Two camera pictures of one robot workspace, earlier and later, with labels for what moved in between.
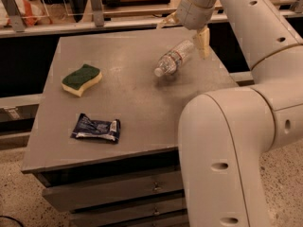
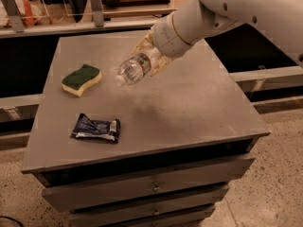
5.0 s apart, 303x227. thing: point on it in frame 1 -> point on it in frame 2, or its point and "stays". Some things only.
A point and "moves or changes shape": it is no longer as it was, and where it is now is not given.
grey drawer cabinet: x=104 y=136 stays
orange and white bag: x=31 y=10 stays
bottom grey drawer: x=176 y=220 stays
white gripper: x=193 y=15 -> x=165 y=39
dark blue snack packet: x=86 y=128 stays
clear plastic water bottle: x=169 y=62 moves or changes shape
